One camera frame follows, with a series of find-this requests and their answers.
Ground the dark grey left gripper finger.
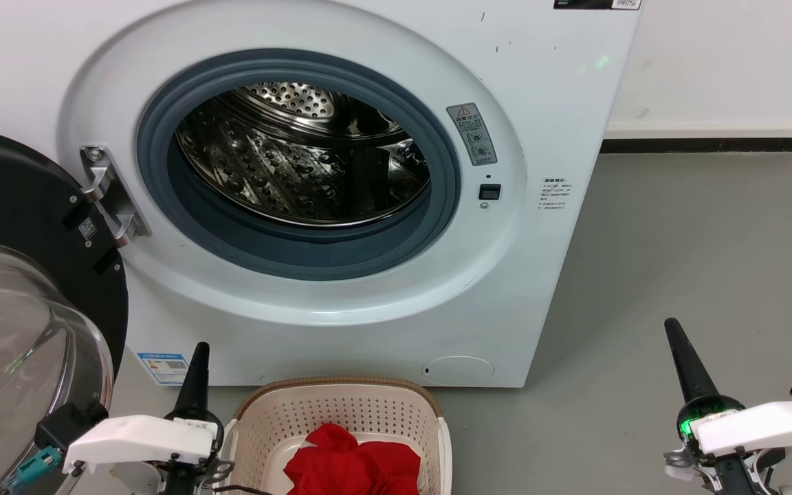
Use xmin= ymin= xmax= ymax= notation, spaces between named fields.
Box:
xmin=173 ymin=342 xmax=215 ymax=415

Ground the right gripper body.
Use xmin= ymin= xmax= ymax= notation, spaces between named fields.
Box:
xmin=663 ymin=393 xmax=746 ymax=483

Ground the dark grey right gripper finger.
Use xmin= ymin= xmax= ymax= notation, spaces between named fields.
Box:
xmin=663 ymin=317 xmax=721 ymax=405

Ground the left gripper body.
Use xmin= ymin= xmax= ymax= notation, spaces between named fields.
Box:
xmin=155 ymin=407 xmax=236 ymax=495

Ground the red basketball jersey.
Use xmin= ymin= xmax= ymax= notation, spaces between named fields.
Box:
xmin=283 ymin=423 xmax=422 ymax=495

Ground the beige perforated laundry basket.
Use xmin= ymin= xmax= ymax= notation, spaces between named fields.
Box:
xmin=220 ymin=375 xmax=454 ymax=495

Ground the stainless steel washing machine drum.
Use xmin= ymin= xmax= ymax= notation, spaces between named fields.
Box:
xmin=175 ymin=81 xmax=432 ymax=228

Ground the black washer door with glass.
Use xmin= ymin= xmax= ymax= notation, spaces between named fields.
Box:
xmin=0 ymin=124 xmax=129 ymax=495

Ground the blue energy label sticker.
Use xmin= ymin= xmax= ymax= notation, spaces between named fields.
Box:
xmin=136 ymin=351 xmax=191 ymax=386

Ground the grey rubber door gasket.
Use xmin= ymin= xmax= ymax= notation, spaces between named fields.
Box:
xmin=136 ymin=48 xmax=463 ymax=282

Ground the silver door hinge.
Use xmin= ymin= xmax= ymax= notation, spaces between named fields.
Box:
xmin=79 ymin=145 xmax=152 ymax=249

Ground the small printed text label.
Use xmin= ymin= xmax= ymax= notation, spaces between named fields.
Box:
xmin=540 ymin=177 xmax=571 ymax=211

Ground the black baseboard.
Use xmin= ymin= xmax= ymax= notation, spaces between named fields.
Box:
xmin=599 ymin=137 xmax=792 ymax=155

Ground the round white filter cover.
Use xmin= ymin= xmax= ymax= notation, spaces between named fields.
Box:
xmin=421 ymin=355 xmax=496 ymax=388

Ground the white front-load washing machine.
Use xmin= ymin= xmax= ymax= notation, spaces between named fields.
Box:
xmin=0 ymin=0 xmax=644 ymax=390

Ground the grey warning sticker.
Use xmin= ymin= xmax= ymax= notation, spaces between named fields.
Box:
xmin=445 ymin=102 xmax=498 ymax=167

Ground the black label with QR code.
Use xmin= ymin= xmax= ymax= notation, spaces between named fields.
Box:
xmin=553 ymin=0 xmax=643 ymax=11

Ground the teal camera cable connector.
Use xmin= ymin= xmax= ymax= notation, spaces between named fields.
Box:
xmin=7 ymin=445 xmax=64 ymax=491

